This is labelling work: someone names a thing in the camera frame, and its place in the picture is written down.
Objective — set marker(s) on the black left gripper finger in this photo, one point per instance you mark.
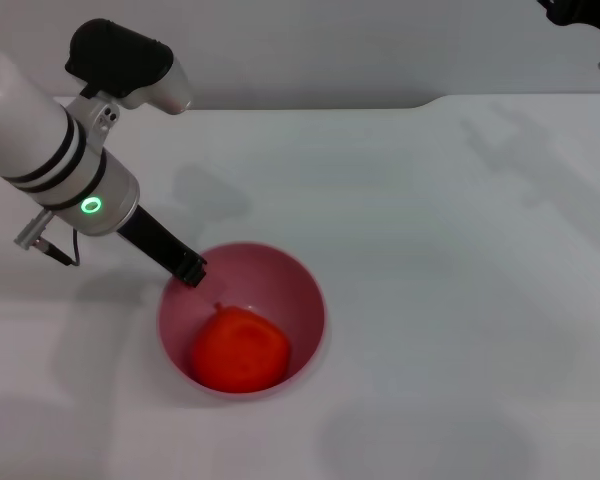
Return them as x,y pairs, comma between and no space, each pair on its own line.
192,270

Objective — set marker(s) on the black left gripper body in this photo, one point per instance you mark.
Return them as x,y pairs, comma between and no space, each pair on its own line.
155,240

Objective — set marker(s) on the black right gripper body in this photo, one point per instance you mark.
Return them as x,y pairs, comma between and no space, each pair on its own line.
585,12

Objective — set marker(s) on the orange fruit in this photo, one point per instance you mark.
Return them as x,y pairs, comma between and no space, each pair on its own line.
240,350

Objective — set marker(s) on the pink plastic bowl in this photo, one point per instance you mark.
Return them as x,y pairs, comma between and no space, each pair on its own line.
300,300

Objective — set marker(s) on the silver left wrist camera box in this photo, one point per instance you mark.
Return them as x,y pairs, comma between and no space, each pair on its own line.
130,67

